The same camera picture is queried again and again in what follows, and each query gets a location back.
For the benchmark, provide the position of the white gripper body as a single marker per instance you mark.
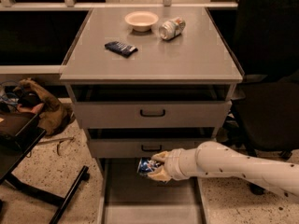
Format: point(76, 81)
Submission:
point(172, 165)

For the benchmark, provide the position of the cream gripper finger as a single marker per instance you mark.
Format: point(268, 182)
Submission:
point(160, 174)
point(160, 157)

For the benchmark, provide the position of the blue pepsi can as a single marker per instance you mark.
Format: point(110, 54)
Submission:
point(147, 165)

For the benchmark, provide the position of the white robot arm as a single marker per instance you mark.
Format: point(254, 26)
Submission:
point(212, 159)

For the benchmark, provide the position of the bottom grey drawer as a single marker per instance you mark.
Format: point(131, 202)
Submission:
point(129, 198)

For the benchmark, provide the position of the grey drawer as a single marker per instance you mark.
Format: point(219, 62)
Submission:
point(149, 106)
point(129, 198)
point(126, 142)

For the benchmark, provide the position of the middle grey drawer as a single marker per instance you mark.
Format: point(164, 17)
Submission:
point(126, 142)

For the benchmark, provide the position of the grey drawer cabinet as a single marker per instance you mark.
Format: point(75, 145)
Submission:
point(196, 57)

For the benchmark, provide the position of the top grey drawer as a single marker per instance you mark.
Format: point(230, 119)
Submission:
point(149, 106)

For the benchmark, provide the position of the silver soda can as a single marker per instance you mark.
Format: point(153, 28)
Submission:
point(172, 28)

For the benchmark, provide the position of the black office chair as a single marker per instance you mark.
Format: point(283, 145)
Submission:
point(263, 37)

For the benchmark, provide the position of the dark blue snack packet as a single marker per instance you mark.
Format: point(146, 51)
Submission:
point(120, 48)

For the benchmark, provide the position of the brown cloth bag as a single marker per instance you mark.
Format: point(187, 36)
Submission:
point(53, 116)

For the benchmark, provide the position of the white bowl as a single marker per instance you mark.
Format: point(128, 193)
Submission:
point(141, 21)

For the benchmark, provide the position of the black middle drawer handle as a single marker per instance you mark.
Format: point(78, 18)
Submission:
point(151, 148)

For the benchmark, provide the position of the black drawer handle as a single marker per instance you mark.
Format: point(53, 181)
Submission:
point(152, 114)
point(151, 148)

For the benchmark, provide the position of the black top drawer handle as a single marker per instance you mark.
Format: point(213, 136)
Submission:
point(152, 114)

